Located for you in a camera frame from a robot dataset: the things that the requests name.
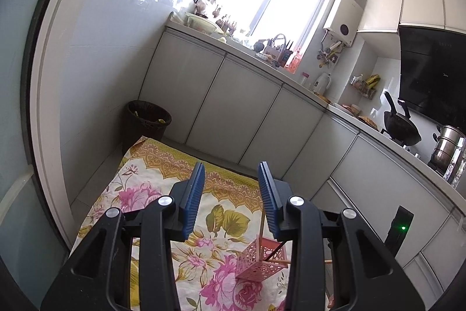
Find pink perforated utensil holder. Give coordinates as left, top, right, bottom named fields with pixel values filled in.
left=235, top=235, right=288, bottom=283

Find floral tablecloth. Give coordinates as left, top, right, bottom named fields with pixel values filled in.
left=69, top=136, right=328, bottom=311

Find black wok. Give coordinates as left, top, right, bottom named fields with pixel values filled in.
left=380, top=92, right=423, bottom=147

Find white wall water heater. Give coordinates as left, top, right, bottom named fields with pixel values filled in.
left=323, top=0, right=363, bottom=47

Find clear plastic pitcher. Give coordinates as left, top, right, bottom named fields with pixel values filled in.
left=446, top=136, right=466, bottom=188

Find frosted glass sliding door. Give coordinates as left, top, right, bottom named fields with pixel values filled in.
left=0, top=0, right=70, bottom=311

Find orange red packet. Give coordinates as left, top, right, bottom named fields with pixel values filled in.
left=287, top=48, right=303, bottom=73

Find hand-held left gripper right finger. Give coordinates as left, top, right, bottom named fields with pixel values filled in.
left=258, top=161, right=425, bottom=311

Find stainless steel steamer pot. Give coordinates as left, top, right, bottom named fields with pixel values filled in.
left=428, top=125, right=466, bottom=169

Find wall spice rack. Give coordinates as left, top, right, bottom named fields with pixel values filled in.
left=350, top=75, right=377, bottom=99

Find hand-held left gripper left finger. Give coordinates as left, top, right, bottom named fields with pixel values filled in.
left=40, top=161, right=206, bottom=311

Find bundle of wooden chopsticks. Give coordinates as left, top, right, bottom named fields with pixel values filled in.
left=257, top=211, right=333, bottom=266

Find pale green basin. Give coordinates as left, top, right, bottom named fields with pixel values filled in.
left=184, top=12, right=219, bottom=35

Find white upper wall cabinets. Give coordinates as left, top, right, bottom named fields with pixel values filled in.
left=357, top=0, right=466, bottom=33

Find black range hood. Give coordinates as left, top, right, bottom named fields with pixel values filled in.
left=398, top=25, right=466, bottom=115

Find dark woven trash bin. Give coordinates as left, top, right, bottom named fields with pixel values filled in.
left=127, top=100, right=172, bottom=151

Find white plastic jug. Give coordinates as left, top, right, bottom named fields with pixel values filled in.
left=312, top=72, right=333, bottom=96

